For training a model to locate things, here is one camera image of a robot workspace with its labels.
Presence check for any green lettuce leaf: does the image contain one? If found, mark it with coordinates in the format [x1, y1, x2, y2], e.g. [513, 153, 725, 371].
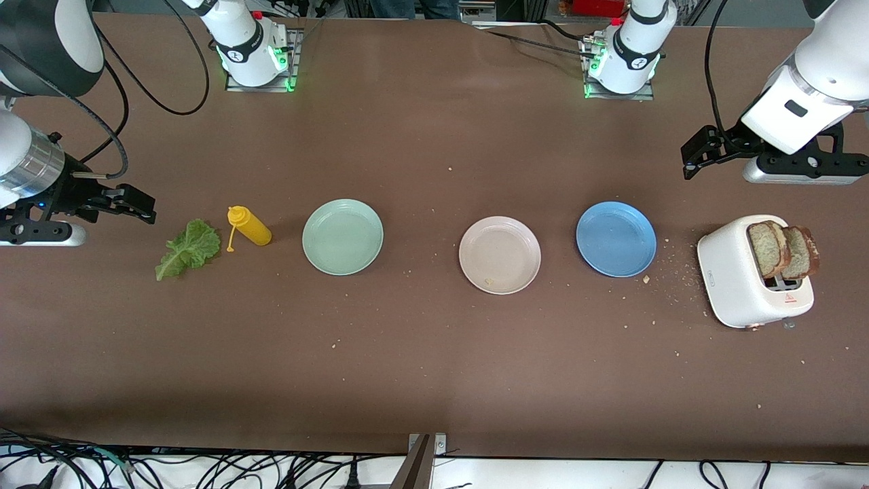
[155, 218, 222, 282]

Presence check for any brown bread slice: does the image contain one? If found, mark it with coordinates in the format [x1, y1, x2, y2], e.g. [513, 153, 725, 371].
[782, 225, 821, 280]
[747, 220, 792, 280]

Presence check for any yellow squeeze bottle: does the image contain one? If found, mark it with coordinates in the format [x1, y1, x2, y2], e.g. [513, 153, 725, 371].
[226, 206, 273, 253]

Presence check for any blue plate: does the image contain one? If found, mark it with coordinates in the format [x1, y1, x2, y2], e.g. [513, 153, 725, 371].
[576, 201, 658, 278]

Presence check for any mint green plate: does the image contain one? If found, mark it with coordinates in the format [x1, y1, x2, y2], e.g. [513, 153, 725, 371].
[302, 198, 384, 276]

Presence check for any beige plate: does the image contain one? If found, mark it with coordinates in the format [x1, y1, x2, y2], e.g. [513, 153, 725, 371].
[458, 216, 542, 295]

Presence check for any white toaster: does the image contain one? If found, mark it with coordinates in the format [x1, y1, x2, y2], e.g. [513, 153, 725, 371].
[697, 215, 815, 331]

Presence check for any red box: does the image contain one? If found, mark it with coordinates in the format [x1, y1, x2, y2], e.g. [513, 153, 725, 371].
[574, 0, 625, 18]

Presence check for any person in blue jeans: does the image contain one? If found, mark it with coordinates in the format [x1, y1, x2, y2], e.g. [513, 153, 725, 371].
[370, 0, 462, 20]

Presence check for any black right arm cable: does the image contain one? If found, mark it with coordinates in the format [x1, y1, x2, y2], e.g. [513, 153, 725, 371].
[0, 0, 211, 181]

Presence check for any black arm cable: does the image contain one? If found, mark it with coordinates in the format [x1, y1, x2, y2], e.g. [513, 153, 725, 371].
[705, 0, 733, 147]
[0, 0, 211, 181]

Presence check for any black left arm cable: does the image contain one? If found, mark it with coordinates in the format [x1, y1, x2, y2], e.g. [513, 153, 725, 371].
[705, 0, 733, 147]

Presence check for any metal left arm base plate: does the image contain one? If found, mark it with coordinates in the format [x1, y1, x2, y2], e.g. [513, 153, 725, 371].
[580, 37, 656, 101]

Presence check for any black cable on table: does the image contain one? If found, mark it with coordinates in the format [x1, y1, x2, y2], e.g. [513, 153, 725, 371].
[475, 19, 595, 58]

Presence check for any black cable tangle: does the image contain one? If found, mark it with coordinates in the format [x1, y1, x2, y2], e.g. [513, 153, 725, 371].
[0, 427, 408, 489]

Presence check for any aluminium profile bracket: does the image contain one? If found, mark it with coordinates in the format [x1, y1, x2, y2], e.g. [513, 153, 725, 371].
[390, 433, 449, 489]

